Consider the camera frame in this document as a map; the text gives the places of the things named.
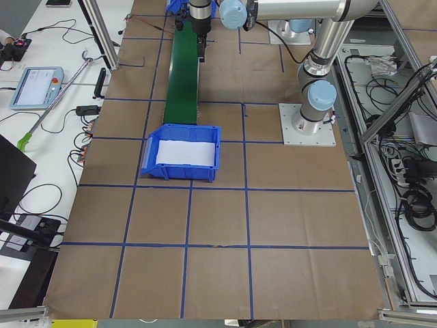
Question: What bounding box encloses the black handheld device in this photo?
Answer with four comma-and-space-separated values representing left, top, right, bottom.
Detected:
93, 68, 107, 99

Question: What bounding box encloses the red black wire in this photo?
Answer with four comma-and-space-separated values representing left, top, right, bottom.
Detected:
124, 14, 175, 38

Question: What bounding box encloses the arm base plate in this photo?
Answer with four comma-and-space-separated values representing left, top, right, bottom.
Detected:
279, 103, 336, 147

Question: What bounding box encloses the right blue plastic bin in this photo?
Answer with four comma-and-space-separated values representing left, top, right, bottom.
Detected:
165, 0, 217, 18

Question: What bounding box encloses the left blue plastic bin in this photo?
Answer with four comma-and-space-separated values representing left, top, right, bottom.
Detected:
140, 124, 221, 182

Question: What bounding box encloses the black monitor corner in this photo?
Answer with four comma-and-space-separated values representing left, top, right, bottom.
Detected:
0, 135, 36, 221

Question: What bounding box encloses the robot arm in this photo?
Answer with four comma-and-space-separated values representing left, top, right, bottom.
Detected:
277, 19, 313, 45
217, 0, 377, 135

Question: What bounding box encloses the green conveyor belt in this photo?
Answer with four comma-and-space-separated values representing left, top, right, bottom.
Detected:
163, 21, 199, 124

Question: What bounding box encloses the green handled reacher stick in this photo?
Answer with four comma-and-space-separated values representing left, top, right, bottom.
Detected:
16, 50, 94, 152

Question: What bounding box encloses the teach pendant tablet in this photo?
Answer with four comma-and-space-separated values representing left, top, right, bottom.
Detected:
10, 66, 64, 110

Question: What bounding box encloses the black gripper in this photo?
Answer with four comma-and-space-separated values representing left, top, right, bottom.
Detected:
188, 0, 212, 63

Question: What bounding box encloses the white foam pad left bin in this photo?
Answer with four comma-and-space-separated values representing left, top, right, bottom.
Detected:
156, 140, 215, 166

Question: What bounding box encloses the white power strip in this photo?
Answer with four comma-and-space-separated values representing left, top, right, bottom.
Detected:
389, 153, 409, 188

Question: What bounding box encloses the blue plastic bin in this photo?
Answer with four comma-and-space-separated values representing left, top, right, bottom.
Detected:
140, 124, 221, 182
165, 0, 217, 18

